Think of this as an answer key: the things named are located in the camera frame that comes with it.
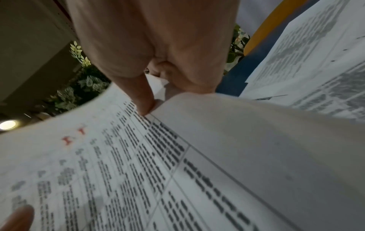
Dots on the green plant wall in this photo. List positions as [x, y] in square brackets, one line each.
[85, 85]

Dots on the person's right hand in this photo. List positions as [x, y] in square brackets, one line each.
[156, 33]

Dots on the dark green potted plant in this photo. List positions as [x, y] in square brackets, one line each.
[236, 45]

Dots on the person's left hand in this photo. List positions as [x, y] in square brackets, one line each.
[17, 220]

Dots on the white column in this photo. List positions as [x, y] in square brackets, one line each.
[256, 11]

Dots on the printed paper sheet bundle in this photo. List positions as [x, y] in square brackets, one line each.
[199, 169]

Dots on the round ceiling light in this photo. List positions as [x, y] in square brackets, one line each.
[8, 125]

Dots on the pile of printed papers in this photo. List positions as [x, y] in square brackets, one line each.
[313, 45]

